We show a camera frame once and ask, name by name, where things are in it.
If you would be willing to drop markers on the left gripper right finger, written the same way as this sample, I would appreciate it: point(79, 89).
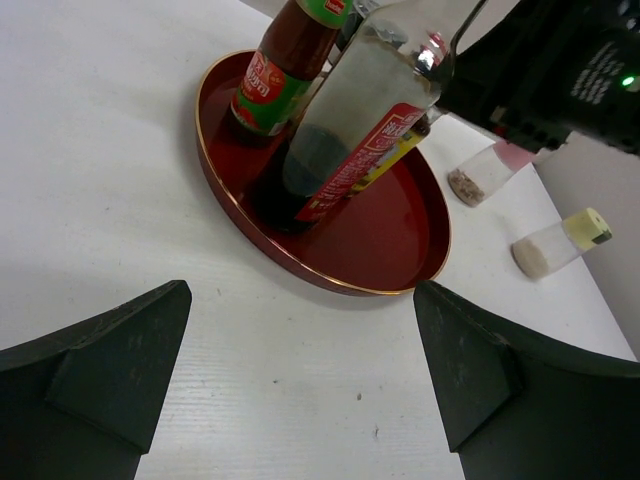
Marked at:
point(516, 404)

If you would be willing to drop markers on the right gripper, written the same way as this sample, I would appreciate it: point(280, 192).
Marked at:
point(552, 68)

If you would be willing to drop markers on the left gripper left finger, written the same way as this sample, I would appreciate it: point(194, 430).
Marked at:
point(84, 402)

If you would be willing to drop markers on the pink cap spice shaker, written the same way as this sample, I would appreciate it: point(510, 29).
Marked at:
point(479, 177)

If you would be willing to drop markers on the dark soy sauce bottle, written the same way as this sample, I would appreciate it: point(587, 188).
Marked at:
point(391, 73)

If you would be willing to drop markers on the yellow cap salt shaker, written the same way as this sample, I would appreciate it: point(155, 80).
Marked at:
point(550, 249)

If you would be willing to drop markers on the red chili sauce bottle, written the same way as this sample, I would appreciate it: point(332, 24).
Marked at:
point(288, 59)

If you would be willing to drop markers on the red round lacquer tray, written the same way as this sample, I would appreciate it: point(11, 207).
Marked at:
point(383, 241)

